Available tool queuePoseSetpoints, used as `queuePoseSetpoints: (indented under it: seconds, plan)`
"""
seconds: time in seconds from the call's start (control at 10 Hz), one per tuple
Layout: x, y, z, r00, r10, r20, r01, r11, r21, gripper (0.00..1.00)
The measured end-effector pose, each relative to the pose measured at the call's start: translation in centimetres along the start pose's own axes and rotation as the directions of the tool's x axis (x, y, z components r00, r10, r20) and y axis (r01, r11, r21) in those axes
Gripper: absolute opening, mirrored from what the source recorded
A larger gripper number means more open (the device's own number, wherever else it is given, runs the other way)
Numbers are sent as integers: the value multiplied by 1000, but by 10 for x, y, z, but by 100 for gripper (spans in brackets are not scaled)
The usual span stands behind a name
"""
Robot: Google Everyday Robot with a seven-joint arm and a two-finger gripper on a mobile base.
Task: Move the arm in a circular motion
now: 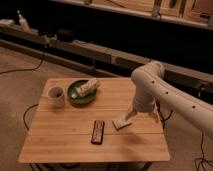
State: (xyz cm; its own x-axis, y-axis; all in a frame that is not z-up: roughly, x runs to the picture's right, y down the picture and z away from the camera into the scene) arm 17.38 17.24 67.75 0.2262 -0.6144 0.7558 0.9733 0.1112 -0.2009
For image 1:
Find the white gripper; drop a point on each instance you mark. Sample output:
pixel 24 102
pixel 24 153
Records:
pixel 142 102

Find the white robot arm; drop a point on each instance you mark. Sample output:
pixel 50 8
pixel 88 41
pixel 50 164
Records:
pixel 149 83

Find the white sponge block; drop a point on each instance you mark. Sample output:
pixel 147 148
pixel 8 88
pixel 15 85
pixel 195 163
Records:
pixel 121 123

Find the dark candy bar package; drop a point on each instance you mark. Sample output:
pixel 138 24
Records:
pixel 98 131

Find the wrapped sandwich on plate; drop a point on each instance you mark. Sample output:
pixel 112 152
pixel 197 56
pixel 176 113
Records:
pixel 88 87

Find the green plate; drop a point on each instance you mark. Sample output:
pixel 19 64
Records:
pixel 74 99

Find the wooden table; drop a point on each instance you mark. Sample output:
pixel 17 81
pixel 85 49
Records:
pixel 87 134

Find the white mug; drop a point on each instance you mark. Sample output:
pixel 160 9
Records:
pixel 56 97

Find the black box on ledge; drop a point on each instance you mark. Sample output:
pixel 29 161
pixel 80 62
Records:
pixel 65 35

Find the white spray bottle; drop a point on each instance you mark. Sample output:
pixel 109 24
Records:
pixel 23 22

